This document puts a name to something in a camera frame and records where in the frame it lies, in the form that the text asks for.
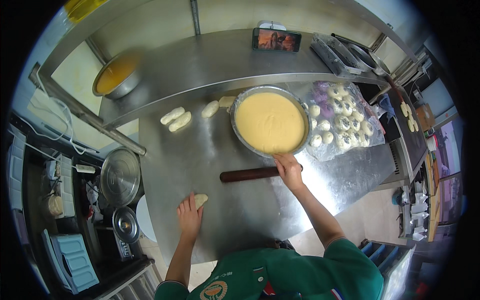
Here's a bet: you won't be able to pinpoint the person's right hand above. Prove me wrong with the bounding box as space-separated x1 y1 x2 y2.
273 152 305 193

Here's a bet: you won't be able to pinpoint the person's left hand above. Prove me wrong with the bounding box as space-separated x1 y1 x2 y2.
176 192 205 242

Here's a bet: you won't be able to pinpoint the dark wooden rolling pin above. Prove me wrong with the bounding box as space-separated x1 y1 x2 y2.
220 164 304 184

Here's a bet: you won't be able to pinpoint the metal bowl of yellow filling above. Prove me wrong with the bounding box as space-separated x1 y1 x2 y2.
230 85 312 159

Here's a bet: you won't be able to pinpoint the plastic bag of dough balls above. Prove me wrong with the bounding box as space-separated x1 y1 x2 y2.
292 80 386 162

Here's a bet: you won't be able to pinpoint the small white dough lump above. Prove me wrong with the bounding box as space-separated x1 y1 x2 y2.
218 96 237 113

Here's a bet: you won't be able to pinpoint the oval white dough roll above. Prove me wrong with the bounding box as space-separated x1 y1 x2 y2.
201 100 220 119

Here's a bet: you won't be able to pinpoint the long white dough roll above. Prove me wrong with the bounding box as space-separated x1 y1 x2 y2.
160 106 186 125
168 111 192 133

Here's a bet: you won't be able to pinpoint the person's body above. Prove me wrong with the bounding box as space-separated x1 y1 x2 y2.
154 238 385 300

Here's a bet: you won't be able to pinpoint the blue cloth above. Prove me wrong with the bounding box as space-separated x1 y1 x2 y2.
376 93 395 120

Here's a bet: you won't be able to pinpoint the black rectangular tray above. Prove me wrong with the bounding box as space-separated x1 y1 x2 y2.
310 32 361 79

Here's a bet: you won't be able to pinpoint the stainless steel shelf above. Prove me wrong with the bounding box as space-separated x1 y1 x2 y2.
28 0 421 156

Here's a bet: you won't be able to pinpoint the black smartphone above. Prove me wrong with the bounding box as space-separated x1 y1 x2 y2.
252 28 302 53

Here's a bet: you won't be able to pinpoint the round metal pan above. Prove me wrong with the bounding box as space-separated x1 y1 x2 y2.
347 42 377 73

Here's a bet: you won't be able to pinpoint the black griddle with pastries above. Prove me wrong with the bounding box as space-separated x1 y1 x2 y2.
386 87 429 184

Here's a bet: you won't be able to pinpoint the white phone stand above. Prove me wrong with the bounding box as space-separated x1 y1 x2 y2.
257 20 287 31

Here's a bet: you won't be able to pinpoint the small metal bowl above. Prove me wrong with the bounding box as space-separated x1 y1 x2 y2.
369 52 391 77

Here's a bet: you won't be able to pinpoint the blue plastic crates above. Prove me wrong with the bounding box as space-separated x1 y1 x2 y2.
359 239 416 300

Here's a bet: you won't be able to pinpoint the white round stool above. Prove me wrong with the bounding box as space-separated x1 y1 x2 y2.
135 194 158 243

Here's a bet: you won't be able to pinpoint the rack with white bottles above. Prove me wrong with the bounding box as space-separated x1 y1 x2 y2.
392 154 442 242

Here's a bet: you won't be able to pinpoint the brown cardboard box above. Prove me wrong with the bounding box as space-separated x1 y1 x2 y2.
415 104 436 132

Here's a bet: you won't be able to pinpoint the large metal pot lid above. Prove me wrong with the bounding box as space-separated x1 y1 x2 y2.
100 147 142 208

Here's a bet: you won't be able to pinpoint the small metal pot lid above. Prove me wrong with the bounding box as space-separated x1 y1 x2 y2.
112 206 141 244

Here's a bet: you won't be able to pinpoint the induction cooker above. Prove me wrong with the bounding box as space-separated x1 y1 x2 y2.
112 229 136 262

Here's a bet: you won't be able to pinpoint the metal bowl of orange liquid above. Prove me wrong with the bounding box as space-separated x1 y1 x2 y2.
92 52 144 100

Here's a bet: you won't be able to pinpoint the white tray with utensils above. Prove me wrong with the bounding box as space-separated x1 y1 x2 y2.
40 154 76 220

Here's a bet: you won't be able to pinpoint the light blue plastic crate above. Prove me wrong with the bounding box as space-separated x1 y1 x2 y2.
42 229 100 295

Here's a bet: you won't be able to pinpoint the yellow oil bottle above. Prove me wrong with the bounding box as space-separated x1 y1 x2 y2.
63 0 110 24

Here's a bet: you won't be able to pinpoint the white cable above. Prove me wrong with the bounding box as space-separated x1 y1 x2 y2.
7 64 88 166

